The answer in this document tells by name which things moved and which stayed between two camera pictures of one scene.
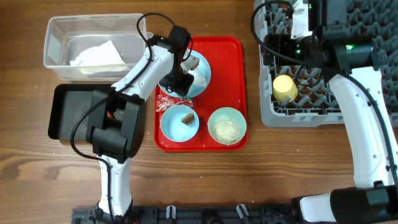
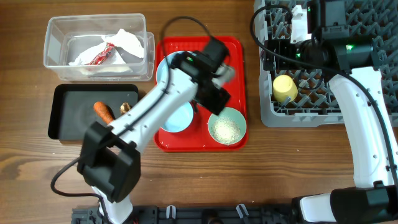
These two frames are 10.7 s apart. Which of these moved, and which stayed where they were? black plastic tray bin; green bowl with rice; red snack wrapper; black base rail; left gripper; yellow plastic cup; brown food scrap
Moved: brown food scrap; left gripper; red snack wrapper
Stayed: black base rail; yellow plastic cup; black plastic tray bin; green bowl with rice
